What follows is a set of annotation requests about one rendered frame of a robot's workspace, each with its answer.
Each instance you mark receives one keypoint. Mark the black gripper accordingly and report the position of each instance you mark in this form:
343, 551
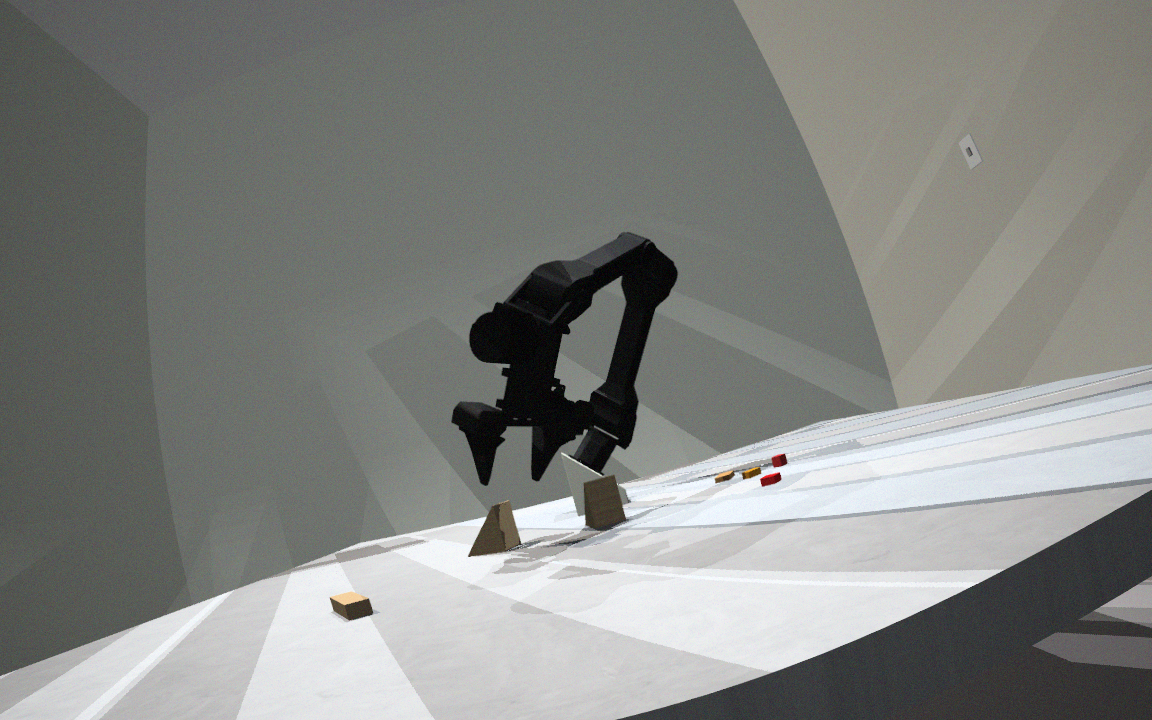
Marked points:
483, 424

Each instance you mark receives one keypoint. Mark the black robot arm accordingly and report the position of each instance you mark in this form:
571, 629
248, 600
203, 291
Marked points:
530, 333

